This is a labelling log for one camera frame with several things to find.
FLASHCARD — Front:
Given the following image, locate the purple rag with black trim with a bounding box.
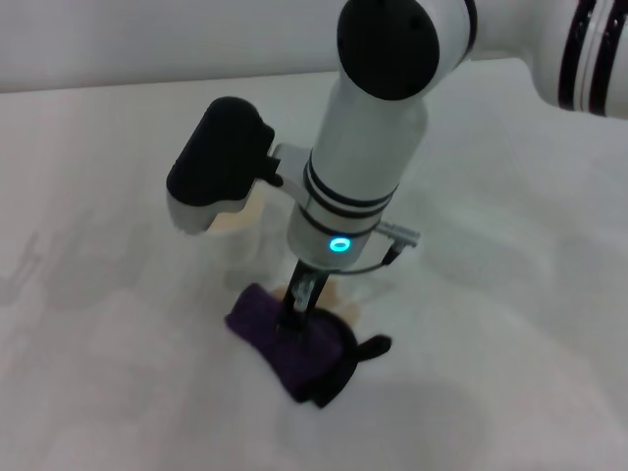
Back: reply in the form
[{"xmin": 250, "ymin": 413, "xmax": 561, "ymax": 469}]
[{"xmin": 224, "ymin": 282, "xmax": 393, "ymax": 410}]

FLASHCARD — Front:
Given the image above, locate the brown water stain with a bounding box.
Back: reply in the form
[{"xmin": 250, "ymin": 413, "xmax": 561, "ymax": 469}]
[{"xmin": 270, "ymin": 280, "xmax": 363, "ymax": 329}]

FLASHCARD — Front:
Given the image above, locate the grey cable with metal plug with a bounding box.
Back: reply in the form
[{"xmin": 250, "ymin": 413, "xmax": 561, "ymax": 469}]
[{"xmin": 333, "ymin": 220, "xmax": 424, "ymax": 277}]

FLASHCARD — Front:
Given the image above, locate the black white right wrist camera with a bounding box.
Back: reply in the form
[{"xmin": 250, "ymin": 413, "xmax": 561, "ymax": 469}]
[{"xmin": 165, "ymin": 95, "xmax": 315, "ymax": 237}]

